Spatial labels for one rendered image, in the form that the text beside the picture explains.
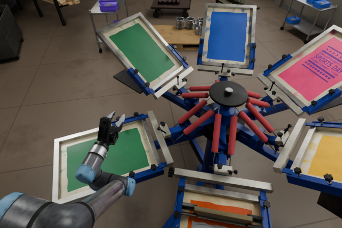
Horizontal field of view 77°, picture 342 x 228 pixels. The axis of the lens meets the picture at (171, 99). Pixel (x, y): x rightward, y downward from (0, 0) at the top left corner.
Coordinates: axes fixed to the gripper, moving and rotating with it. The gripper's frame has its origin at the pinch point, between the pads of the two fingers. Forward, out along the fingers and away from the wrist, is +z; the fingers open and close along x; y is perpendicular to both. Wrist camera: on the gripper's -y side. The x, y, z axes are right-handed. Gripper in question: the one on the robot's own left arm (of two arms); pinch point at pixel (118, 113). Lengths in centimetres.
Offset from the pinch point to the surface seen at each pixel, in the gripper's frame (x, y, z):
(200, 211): 58, 55, -14
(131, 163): 2, 73, 12
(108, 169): -13, 75, 3
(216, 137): 61, 47, 39
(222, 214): 71, 52, -13
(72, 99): -156, 191, 148
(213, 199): 67, 64, -1
